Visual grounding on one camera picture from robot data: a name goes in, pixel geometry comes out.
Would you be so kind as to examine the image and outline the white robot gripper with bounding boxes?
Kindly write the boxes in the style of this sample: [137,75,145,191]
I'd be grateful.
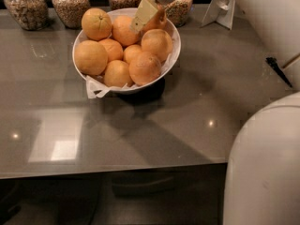
[130,0,174,33]

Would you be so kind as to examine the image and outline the white folded stand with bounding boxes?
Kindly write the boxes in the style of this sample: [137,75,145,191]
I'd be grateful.
[202,0,235,30]

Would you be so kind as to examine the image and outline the white ceramic bowl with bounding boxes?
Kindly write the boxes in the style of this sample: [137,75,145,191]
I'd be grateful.
[72,20,181,83]

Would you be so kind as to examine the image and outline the glass jar far left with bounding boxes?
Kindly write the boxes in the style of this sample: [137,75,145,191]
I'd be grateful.
[4,0,49,31]

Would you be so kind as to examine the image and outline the small orange centre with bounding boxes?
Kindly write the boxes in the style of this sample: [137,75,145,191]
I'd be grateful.
[123,44,142,64]

